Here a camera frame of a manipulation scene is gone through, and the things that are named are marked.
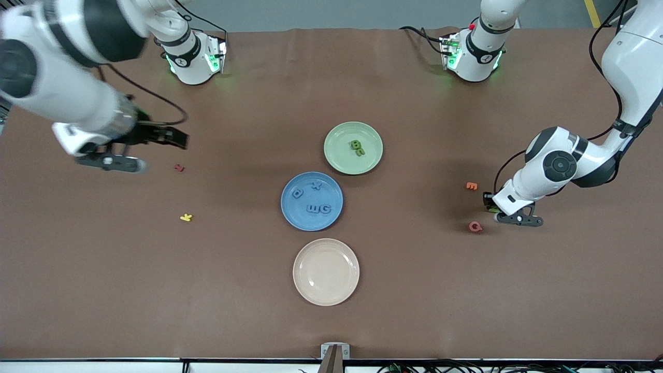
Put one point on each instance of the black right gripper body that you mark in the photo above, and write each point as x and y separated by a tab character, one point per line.
146	132

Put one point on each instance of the blue foam letter G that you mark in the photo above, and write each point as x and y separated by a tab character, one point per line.
321	209

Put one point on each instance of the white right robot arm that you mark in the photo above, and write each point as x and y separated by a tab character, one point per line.
67	98

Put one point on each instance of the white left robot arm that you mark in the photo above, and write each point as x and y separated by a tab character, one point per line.
637	67

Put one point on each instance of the pink foam letter Q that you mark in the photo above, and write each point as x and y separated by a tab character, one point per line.
471	226

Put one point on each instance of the brown table mat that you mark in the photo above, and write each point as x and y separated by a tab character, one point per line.
207	290

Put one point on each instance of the green plate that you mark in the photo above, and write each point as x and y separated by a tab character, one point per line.
339	155

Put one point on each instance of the blue plate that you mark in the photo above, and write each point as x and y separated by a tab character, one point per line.
331	191

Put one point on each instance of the beige plate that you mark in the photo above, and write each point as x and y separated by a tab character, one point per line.
326	272

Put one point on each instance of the grey metal camera bracket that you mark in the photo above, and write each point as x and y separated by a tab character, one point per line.
334	357

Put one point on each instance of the white table edge rail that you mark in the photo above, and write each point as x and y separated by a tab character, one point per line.
103	367

